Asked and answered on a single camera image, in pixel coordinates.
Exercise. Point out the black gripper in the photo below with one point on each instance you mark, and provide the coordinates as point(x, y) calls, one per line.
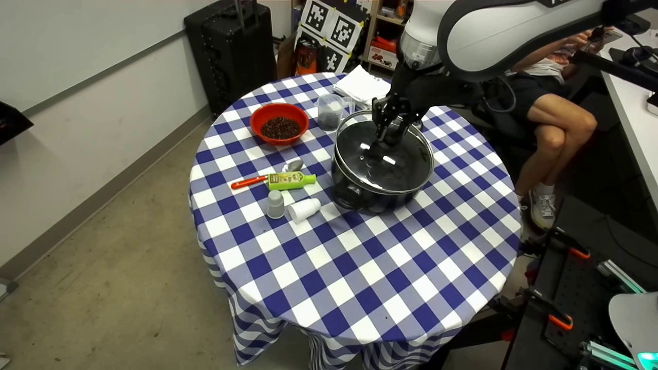
point(413, 88)

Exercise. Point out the clear glass lid black knob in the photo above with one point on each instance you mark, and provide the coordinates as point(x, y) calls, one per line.
point(411, 167)

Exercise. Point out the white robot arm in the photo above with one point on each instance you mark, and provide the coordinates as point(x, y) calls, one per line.
point(493, 33)

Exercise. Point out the black cooking pot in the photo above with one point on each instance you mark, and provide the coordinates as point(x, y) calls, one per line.
point(362, 197)

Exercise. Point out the white folded napkin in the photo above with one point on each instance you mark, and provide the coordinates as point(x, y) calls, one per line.
point(361, 85)

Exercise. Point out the clear drinking glass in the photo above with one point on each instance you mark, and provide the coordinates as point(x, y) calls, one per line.
point(330, 115)

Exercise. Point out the orange black printed box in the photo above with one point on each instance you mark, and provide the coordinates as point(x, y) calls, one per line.
point(385, 54)

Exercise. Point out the wooden shelf unit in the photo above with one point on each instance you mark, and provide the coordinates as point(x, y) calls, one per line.
point(390, 18)

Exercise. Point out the orange dark bag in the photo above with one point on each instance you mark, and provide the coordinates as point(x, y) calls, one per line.
point(304, 59)

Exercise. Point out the brown beans heap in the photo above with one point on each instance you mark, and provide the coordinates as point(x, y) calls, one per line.
point(279, 127)

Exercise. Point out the black white marker board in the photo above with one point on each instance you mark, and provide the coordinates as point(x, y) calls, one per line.
point(331, 27)

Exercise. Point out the green tube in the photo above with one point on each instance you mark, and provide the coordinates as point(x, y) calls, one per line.
point(291, 182)

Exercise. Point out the white plastic cup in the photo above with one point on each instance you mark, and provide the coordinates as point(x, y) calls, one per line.
point(302, 207)

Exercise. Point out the red bowl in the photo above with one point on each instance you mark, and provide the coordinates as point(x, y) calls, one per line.
point(263, 115)

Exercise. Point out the white shaker bottle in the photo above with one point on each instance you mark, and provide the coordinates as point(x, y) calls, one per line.
point(273, 205)

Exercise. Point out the blue white checked tablecloth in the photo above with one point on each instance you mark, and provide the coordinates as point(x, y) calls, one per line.
point(355, 274)

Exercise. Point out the seated person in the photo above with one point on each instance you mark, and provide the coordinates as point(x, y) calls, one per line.
point(555, 129)

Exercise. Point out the white yellow sneaker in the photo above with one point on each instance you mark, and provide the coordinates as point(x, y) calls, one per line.
point(542, 207)

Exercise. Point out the black speaker box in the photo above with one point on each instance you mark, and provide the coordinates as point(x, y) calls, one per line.
point(228, 54)

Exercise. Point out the orange black clamp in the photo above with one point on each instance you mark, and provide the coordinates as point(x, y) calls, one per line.
point(552, 311)
point(568, 246)

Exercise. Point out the white desk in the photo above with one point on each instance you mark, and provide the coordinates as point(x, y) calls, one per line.
point(637, 124)

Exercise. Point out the black base platform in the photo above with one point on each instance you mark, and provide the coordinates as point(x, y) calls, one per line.
point(588, 289)

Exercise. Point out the black desk device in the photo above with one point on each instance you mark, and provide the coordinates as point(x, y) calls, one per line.
point(627, 17)

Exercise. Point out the grey round shell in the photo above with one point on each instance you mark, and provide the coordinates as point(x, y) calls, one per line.
point(634, 321)

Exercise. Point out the black flat wall object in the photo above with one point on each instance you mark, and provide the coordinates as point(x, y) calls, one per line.
point(11, 124)

